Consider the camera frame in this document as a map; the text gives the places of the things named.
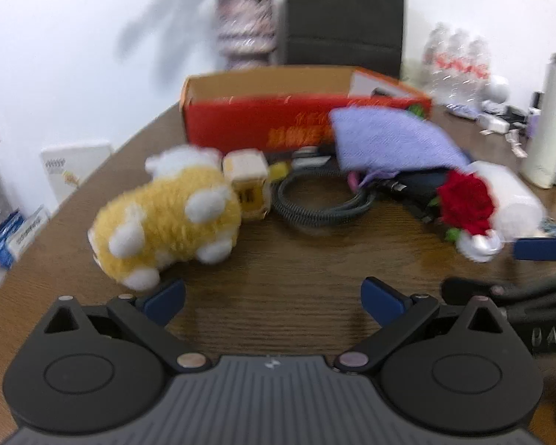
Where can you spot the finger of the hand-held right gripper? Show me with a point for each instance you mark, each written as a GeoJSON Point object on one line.
{"type": "Point", "coordinates": [540, 249]}
{"type": "Point", "coordinates": [528, 289]}

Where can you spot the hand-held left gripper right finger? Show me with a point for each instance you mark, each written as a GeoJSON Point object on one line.
{"type": "Point", "coordinates": [382, 300]}

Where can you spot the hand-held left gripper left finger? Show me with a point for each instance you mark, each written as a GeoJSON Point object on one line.
{"type": "Point", "coordinates": [164, 301]}

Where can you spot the yellow and white plush toy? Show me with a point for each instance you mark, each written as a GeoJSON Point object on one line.
{"type": "Point", "coordinates": [167, 218]}

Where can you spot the red rose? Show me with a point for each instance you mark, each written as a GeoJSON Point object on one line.
{"type": "Point", "coordinates": [465, 201]}

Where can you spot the cream toy cube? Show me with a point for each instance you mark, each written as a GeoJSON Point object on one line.
{"type": "Point", "coordinates": [250, 181]}

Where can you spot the purple cloth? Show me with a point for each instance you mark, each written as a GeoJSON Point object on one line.
{"type": "Point", "coordinates": [389, 141]}

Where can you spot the red cardboard box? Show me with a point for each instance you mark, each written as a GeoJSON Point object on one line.
{"type": "Point", "coordinates": [268, 120]}

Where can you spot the wooden desktop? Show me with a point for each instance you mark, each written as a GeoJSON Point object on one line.
{"type": "Point", "coordinates": [282, 264]}

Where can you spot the small purple bottle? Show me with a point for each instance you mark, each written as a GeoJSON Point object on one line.
{"type": "Point", "coordinates": [533, 123]}

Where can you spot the tall white cylinder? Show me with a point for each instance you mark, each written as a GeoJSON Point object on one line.
{"type": "Point", "coordinates": [550, 120]}

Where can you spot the white charger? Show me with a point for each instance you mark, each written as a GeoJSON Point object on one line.
{"type": "Point", "coordinates": [491, 123]}

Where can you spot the small silver item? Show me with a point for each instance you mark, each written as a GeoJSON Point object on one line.
{"type": "Point", "coordinates": [308, 161]}

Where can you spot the small yellow item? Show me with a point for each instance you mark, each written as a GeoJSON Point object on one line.
{"type": "Point", "coordinates": [279, 171]}

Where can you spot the blue packet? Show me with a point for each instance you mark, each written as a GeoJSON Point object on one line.
{"type": "Point", "coordinates": [9, 241]}

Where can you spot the pack of water bottles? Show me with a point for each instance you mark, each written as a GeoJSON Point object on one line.
{"type": "Point", "coordinates": [456, 62]}

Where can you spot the purple marbled vase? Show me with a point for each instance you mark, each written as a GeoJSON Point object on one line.
{"type": "Point", "coordinates": [246, 28]}

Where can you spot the black paper bag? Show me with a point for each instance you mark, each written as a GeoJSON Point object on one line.
{"type": "Point", "coordinates": [345, 14]}

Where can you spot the white wall panel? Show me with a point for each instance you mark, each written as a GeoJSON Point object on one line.
{"type": "Point", "coordinates": [74, 167]}

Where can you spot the white round camera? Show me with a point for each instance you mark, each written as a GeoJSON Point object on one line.
{"type": "Point", "coordinates": [496, 92]}

